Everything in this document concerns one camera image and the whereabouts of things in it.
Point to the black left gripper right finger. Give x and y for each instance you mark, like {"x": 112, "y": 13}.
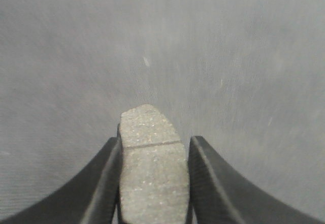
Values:
{"x": 220, "y": 194}

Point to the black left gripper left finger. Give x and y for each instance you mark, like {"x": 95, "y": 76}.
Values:
{"x": 89, "y": 197}

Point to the grey brake pad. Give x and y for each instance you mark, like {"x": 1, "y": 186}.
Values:
{"x": 154, "y": 182}

